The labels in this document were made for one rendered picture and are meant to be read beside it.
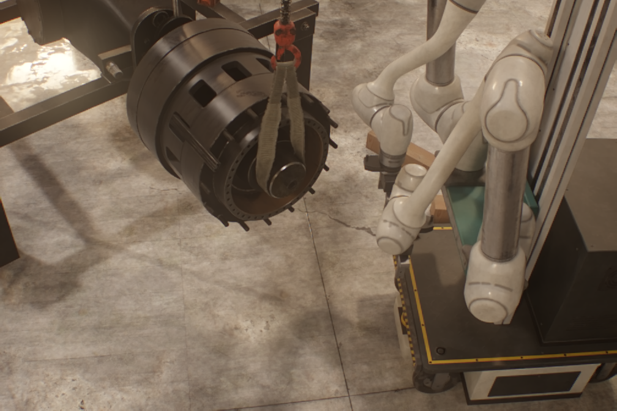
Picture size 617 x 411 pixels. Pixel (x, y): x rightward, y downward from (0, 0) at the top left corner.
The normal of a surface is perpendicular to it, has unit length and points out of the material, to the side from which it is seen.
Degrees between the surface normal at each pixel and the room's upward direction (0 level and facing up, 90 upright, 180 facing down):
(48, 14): 87
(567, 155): 90
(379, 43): 0
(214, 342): 0
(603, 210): 0
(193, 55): 18
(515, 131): 82
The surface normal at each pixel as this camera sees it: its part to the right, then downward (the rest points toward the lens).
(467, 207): 0.07, -0.72
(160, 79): -0.53, -0.24
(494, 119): -0.28, 0.58
